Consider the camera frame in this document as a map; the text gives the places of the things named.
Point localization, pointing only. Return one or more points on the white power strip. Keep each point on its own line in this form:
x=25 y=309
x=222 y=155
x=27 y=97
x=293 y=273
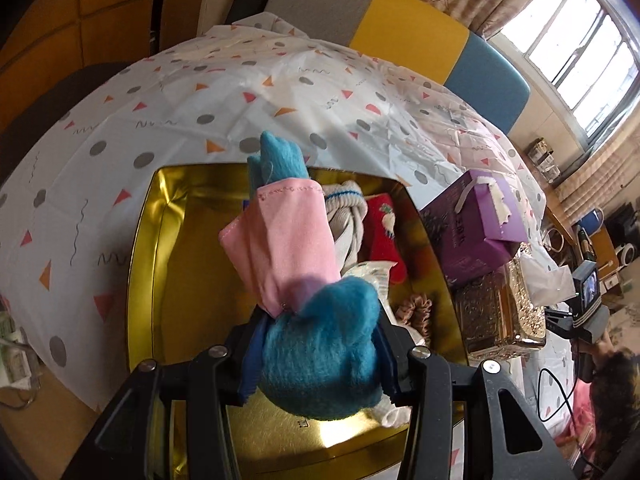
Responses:
x=15 y=360

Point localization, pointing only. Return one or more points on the white plastic-wrapped packet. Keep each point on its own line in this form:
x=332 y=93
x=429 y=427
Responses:
x=372 y=277

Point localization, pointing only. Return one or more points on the black monitor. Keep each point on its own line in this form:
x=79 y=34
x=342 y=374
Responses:
x=620 y=220

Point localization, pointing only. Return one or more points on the white tissue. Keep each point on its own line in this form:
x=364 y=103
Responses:
x=547 y=280

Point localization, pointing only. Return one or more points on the chair with blue back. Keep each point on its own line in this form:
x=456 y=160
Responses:
x=592 y=222

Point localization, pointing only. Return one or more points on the pink satin scrunchie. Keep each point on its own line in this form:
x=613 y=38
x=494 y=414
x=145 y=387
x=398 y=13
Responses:
x=415 y=312

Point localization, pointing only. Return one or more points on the pink quilted coat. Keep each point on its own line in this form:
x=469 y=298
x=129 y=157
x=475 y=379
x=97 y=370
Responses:
x=582 y=410

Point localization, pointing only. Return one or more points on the person's right forearm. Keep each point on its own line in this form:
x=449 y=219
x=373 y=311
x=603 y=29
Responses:
x=615 y=405

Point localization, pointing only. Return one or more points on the white blue-striped socks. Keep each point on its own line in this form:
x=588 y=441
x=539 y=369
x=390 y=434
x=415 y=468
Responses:
x=345 y=220

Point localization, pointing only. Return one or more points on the barred window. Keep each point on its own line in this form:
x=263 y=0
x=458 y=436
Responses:
x=580 y=35

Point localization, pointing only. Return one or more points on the wooden wardrobe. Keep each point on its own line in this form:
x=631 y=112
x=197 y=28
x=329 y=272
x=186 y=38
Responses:
x=75 y=20

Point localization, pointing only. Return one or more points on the teal and pink plush toy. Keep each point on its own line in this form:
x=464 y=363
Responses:
x=310 y=350

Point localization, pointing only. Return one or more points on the gold ornate tissue box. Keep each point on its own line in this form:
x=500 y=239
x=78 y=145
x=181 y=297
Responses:
x=495 y=310

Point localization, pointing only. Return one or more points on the person's right hand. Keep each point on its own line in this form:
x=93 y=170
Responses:
x=604 y=352

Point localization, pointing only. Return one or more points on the grey yellow blue headboard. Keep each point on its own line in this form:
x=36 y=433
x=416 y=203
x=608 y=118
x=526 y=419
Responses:
x=405 y=20

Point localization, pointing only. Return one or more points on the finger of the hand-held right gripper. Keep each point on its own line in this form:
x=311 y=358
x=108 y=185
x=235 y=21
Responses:
x=559 y=324

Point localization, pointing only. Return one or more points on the red patterned sock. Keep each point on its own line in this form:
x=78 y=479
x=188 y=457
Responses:
x=387 y=240

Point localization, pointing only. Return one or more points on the wooden desk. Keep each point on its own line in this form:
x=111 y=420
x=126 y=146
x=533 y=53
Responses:
x=560 y=215

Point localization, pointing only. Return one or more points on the gold metal tin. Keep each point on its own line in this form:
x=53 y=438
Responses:
x=190 y=270

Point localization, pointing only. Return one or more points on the packets on desk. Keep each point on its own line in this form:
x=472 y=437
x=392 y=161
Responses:
x=544 y=157

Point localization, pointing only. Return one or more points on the white sock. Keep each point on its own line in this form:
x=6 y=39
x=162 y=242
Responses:
x=397 y=412

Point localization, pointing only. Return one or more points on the purple tissue box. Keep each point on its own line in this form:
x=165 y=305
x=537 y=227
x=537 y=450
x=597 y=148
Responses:
x=470 y=230

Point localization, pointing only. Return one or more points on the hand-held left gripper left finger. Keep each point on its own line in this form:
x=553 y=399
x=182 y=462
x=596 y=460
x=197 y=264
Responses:
x=252 y=370

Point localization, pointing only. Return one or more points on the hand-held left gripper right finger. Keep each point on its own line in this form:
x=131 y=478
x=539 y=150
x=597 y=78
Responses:
x=387 y=365

